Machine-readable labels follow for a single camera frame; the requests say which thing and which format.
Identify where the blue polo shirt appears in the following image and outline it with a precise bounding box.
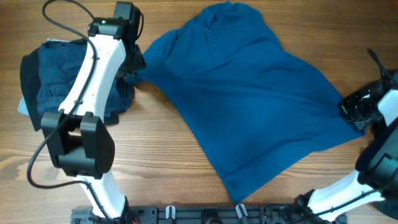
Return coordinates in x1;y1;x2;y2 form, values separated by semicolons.
137;2;362;203

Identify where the folded navy blue garment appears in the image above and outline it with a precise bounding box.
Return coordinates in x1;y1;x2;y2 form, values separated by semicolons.
37;40;133;117

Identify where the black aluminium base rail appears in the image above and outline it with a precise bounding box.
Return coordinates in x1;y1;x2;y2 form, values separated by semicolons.
70;203;348;224

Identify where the light blue folded cloth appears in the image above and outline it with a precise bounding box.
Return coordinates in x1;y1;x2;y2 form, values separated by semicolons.
17;97;29;116

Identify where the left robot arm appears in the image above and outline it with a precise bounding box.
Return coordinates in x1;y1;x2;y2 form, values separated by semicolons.
35;1;146;223

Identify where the left black cable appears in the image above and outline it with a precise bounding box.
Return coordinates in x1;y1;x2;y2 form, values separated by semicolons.
26;0;144;223

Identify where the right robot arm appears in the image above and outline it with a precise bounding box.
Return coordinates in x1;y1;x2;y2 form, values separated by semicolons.
287;49;397;223

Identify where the folded black garment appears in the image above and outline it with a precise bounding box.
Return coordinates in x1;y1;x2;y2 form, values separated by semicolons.
19;39;120;132

